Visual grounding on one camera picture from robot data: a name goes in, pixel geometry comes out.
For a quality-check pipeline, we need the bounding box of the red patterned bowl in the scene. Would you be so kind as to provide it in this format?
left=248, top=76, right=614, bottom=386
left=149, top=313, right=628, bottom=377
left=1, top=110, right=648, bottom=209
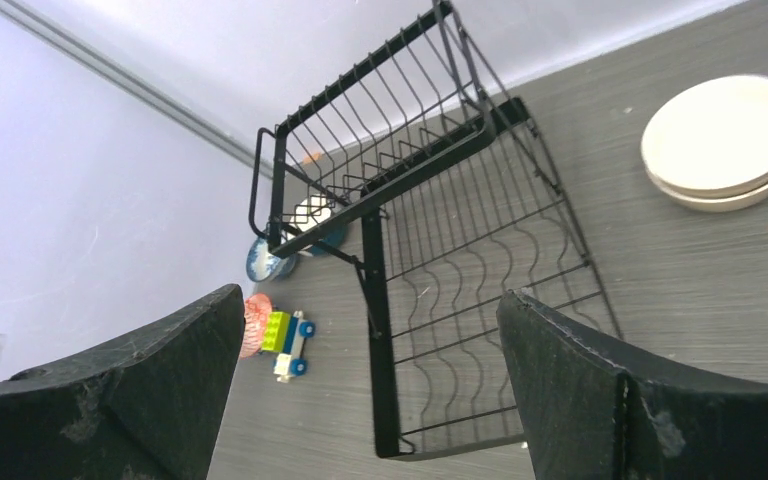
left=239, top=293, right=273, bottom=359

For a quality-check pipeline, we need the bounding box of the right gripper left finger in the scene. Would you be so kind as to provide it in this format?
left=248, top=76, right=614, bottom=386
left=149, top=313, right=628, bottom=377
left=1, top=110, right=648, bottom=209
left=0, top=284, right=244, bottom=479

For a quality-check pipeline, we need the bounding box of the yellow blue toy block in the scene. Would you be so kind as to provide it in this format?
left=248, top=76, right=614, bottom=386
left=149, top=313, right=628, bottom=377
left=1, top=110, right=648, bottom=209
left=260, top=310, right=316, bottom=383

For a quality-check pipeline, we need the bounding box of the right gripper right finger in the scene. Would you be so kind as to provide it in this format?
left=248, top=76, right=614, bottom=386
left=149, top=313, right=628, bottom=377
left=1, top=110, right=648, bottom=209
left=497, top=290, right=768, bottom=479

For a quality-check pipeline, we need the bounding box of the black wire dish rack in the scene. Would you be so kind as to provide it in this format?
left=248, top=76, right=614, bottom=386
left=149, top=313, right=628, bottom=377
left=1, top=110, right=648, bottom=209
left=257, top=1, right=621, bottom=460

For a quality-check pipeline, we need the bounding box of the dark teal bowl white foot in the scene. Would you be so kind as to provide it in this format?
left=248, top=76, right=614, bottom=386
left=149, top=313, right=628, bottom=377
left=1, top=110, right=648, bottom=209
left=287, top=195, right=347, bottom=248

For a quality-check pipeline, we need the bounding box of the blue white patterned bowl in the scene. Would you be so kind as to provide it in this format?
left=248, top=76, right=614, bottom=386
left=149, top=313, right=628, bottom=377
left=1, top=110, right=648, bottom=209
left=246, top=237, right=298, bottom=283

